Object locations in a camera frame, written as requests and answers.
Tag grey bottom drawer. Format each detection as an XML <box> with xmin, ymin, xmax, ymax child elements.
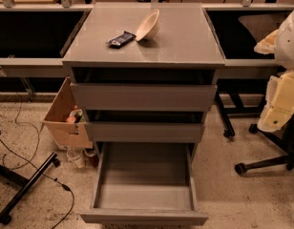
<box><xmin>79</xmin><ymin>143</ymin><xmax>207</xmax><ymax>226</ymax></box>

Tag grey drawer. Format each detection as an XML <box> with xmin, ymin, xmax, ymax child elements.
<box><xmin>85</xmin><ymin>110</ymin><xmax>204</xmax><ymax>143</ymax></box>
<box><xmin>71</xmin><ymin>68</ymin><xmax>217</xmax><ymax>112</ymax></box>
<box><xmin>79</xmin><ymin>143</ymin><xmax>207</xmax><ymax>226</ymax></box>

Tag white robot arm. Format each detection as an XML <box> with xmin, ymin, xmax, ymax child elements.
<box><xmin>254</xmin><ymin>10</ymin><xmax>294</xmax><ymax>133</ymax></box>

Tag grey drawer cabinet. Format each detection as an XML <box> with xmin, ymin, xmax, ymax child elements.
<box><xmin>62</xmin><ymin>2</ymin><xmax>226</xmax><ymax>164</ymax></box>

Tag grey middle drawer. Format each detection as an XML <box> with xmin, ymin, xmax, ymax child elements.
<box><xmin>85</xmin><ymin>110</ymin><xmax>204</xmax><ymax>143</ymax></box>

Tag grey top drawer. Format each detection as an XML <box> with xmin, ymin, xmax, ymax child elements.
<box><xmin>71</xmin><ymin>68</ymin><xmax>217</xmax><ymax>112</ymax></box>

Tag items inside cardboard box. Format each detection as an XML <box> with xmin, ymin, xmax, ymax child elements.
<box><xmin>66</xmin><ymin>106</ymin><xmax>85</xmax><ymax>123</ymax></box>

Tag white bowl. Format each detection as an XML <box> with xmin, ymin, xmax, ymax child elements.
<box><xmin>136</xmin><ymin>9</ymin><xmax>160</xmax><ymax>41</ymax></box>

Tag cardboard box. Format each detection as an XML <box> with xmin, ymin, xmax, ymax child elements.
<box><xmin>43</xmin><ymin>77</ymin><xmax>93</xmax><ymax>149</ymax></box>

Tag white bottle on floor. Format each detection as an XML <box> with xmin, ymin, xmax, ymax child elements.
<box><xmin>67</xmin><ymin>149</ymin><xmax>85</xmax><ymax>169</ymax></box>

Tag black office chair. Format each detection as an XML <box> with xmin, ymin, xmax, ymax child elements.
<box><xmin>234</xmin><ymin>112</ymin><xmax>294</xmax><ymax>177</ymax></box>

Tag black stand leg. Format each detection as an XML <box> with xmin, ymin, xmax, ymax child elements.
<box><xmin>0</xmin><ymin>153</ymin><xmax>60</xmax><ymax>225</ymax></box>

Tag black desk leg frame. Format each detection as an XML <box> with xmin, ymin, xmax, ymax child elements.
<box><xmin>215</xmin><ymin>91</ymin><xmax>265</xmax><ymax>138</ymax></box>

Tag black floor cable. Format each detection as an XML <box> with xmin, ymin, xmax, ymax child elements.
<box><xmin>0</xmin><ymin>93</ymin><xmax>75</xmax><ymax>229</ymax></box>

